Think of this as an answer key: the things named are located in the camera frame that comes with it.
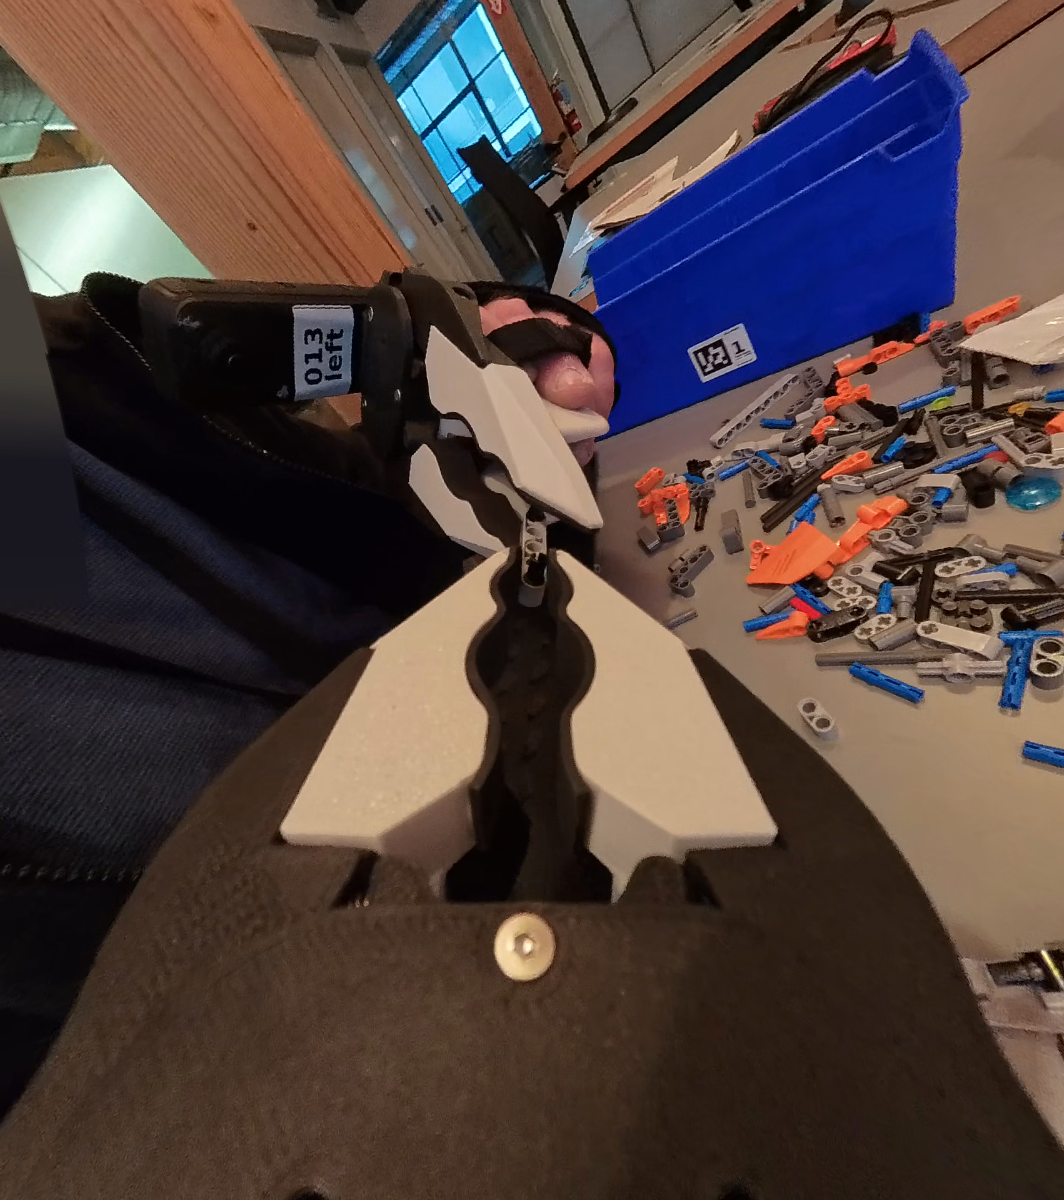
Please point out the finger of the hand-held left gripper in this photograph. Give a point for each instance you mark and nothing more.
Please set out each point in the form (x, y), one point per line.
(512, 430)
(442, 501)

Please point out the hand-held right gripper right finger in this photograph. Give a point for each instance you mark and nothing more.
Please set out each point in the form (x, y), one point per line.
(673, 749)

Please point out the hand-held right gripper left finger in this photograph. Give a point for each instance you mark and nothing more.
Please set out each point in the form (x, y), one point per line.
(381, 749)

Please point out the grey brick arm with pins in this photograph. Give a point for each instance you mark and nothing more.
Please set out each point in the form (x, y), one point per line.
(532, 576)

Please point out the blue plastic bin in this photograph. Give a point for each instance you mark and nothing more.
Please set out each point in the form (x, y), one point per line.
(776, 244)

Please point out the far wooden desk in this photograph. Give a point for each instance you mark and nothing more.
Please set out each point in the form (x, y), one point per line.
(681, 83)

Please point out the person's left hand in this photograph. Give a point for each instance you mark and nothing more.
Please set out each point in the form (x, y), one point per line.
(578, 384)

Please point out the small grey two-hole connector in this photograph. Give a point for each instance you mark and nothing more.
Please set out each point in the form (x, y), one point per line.
(818, 717)

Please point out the black office chair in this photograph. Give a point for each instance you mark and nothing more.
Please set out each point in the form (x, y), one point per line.
(512, 206)

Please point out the wooden pillar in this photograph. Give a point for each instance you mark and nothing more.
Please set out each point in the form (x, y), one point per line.
(165, 121)

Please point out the loose papers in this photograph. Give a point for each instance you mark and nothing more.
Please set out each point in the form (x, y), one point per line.
(653, 186)

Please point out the pile of loose brick parts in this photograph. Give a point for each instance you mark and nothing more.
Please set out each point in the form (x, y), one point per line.
(916, 543)

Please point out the grey motorised brick model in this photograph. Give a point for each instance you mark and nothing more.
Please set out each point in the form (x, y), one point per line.
(1057, 984)

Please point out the small bag of brick parts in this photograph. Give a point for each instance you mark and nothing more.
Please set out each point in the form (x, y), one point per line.
(1057, 317)

